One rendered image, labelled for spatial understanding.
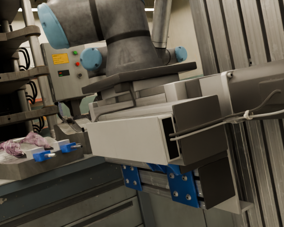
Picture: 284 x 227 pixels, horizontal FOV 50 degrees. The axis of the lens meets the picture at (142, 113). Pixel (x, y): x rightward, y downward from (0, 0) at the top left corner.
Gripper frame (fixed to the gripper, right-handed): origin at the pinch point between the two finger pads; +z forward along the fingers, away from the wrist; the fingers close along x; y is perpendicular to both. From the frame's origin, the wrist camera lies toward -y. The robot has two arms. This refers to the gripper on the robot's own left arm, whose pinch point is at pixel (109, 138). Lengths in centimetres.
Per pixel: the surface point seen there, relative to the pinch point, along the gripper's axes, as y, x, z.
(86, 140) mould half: -5.2, -7.2, -1.0
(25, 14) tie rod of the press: -80, 4, -77
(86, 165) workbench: 1.3, -12.4, 7.2
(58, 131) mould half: -36.3, -6.9, -5.5
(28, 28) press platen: -77, 3, -68
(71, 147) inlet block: 3.8, -17.4, -1.0
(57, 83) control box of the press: -91, 18, -34
